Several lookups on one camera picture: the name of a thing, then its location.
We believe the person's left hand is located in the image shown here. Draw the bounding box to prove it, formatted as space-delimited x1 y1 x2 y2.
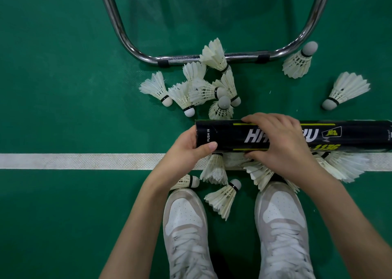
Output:
147 125 218 194

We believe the person's right hand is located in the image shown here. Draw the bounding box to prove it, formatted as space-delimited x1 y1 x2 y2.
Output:
241 112 334 194

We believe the black shuttlecock tube green stripe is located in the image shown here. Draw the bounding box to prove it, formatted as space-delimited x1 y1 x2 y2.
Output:
194 119 392 153

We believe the black chair with chrome frame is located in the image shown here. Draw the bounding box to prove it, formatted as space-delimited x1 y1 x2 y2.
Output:
95 0 336 67

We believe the pile of white shuttlecocks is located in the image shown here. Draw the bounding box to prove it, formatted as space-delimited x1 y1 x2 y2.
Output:
138 38 371 221

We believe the person's right forearm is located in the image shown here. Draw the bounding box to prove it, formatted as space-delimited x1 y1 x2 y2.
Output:
306 174 392 279

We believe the person's left forearm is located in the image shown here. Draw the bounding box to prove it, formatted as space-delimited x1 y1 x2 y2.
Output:
99 179 172 279

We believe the person's left shoe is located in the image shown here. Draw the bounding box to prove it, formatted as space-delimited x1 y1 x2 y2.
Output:
162 188 218 279

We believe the person's shoe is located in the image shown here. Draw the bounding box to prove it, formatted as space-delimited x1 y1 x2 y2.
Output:
254 182 316 279
162 188 218 279

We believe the person's right shoe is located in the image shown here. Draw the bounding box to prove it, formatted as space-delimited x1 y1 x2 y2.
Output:
254 182 316 279

